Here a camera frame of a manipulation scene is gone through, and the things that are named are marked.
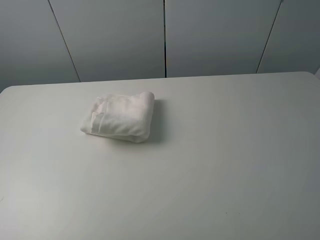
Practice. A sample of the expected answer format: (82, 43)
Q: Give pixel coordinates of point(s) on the white towel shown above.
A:
(121, 117)

